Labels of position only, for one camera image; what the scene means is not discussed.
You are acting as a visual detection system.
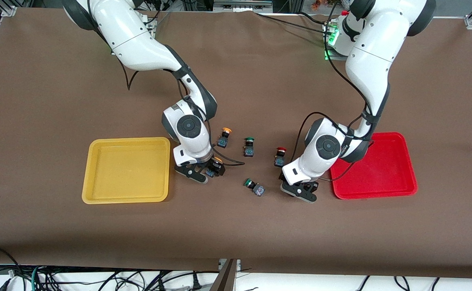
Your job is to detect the yellow cap push button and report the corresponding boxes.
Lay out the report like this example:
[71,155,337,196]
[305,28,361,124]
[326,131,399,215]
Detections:
[206,157,224,177]
[217,127,232,149]

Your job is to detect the brown table cover sheet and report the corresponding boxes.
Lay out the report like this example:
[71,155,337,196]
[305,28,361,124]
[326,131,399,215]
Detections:
[0,7,472,280]

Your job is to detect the red plastic tray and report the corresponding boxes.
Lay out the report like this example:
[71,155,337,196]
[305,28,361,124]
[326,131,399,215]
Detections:
[326,132,418,200]

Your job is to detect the yellow plastic tray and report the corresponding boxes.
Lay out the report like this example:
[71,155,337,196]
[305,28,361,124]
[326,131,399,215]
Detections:
[82,137,171,205]

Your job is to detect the grey device behind table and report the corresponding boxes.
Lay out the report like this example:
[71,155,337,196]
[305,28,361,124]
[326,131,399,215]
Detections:
[213,0,274,13]

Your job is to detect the colourful object behind table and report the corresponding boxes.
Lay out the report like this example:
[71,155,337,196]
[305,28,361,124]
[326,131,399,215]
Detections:
[310,0,343,11]

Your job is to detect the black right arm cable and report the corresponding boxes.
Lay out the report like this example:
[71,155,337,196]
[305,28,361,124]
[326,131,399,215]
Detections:
[86,22,246,167]

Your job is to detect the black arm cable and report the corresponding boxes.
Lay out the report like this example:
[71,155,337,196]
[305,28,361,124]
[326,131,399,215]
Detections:
[86,22,246,167]
[295,2,378,183]

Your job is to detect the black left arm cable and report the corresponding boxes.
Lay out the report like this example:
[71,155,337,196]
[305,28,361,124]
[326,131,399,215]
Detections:
[295,2,378,183]

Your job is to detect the slanted metal frame post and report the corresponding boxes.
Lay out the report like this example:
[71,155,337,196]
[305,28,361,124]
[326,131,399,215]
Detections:
[209,259,241,291]

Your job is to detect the black cable bundle under table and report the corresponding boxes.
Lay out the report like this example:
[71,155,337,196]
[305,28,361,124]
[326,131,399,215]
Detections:
[38,269,204,291]

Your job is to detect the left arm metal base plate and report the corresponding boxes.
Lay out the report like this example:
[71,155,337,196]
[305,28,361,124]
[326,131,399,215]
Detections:
[323,21,358,62]

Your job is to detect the black cable on table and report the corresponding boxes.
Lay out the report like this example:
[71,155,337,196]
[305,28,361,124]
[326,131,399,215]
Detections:
[253,11,334,33]

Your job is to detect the black cable loop under table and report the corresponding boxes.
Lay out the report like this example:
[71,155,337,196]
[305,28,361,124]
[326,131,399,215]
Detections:
[0,246,23,291]

